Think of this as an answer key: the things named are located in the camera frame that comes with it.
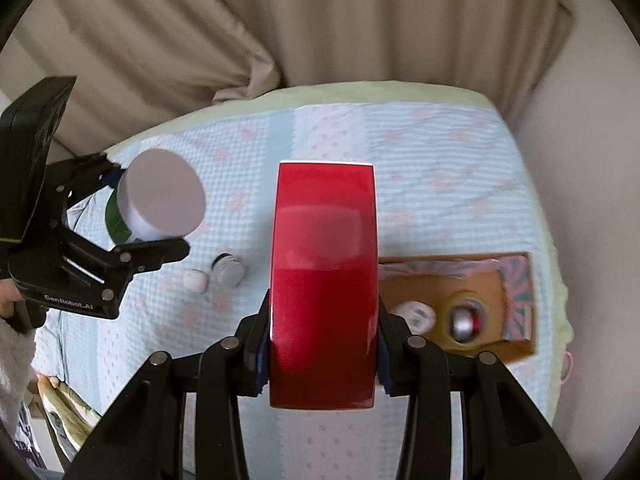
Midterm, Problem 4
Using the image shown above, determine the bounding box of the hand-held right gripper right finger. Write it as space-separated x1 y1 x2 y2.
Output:
375 300 583 480

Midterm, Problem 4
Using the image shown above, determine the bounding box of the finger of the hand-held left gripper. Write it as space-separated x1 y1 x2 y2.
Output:
47 152 126 210
60 225 192 282

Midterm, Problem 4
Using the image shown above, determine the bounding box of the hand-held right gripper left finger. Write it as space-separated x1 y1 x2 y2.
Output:
82 290 274 480

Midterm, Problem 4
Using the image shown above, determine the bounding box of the white labelled bottle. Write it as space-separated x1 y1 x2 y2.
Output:
392 301 437 332

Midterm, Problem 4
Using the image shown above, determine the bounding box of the white round jar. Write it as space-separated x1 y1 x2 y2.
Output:
116 149 207 243

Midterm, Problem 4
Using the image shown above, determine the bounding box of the red and silver can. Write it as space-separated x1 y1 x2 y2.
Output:
450 305 484 340

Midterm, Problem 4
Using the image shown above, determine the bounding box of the red rectangular box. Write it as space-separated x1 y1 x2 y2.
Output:
269 161 379 410

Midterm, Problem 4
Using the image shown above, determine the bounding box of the pink patterned cardboard box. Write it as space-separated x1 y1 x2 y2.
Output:
377 251 539 367

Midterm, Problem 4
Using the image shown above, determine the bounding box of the person's left hand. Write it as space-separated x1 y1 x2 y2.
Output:
0 280 23 319

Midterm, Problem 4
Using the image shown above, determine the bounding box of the green jar with white lid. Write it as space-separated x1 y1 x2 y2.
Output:
104 180 134 246

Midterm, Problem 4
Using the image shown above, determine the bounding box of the small black and white jar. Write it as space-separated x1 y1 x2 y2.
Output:
210 252 246 289

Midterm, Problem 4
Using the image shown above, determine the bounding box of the beige curtain panel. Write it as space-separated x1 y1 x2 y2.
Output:
0 0 288 161
200 0 576 116

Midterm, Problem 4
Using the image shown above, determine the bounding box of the patterned pillow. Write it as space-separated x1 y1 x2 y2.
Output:
37 375 104 463

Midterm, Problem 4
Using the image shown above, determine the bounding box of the light blue floral blanket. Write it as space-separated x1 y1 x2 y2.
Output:
35 102 547 480

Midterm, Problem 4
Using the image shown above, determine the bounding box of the pale green bed sheet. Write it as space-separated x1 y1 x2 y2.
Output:
105 80 574 426

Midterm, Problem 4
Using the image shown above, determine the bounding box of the pink cord loop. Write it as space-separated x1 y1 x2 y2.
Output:
559 350 577 385

